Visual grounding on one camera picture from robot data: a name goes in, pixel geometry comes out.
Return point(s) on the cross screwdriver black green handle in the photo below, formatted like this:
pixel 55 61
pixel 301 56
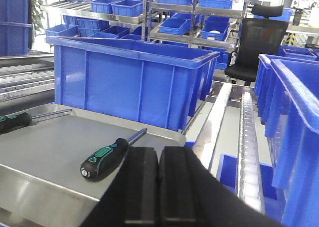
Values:
pixel 8 122

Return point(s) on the black office chair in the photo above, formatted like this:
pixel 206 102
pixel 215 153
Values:
pixel 258 36

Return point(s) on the metal shelving rack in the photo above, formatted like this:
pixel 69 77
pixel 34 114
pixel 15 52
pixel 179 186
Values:
pixel 178 21

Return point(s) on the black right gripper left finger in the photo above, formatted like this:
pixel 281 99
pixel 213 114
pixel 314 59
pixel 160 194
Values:
pixel 131 200

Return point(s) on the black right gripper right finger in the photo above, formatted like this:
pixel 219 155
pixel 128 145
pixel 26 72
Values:
pixel 189 196

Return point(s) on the big blue crate on rollers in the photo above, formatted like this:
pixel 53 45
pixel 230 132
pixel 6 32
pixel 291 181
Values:
pixel 152 83

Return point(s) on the blue crate at right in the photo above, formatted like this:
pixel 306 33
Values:
pixel 292 127

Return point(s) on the stainless steel tray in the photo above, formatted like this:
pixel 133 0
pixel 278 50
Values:
pixel 40 181

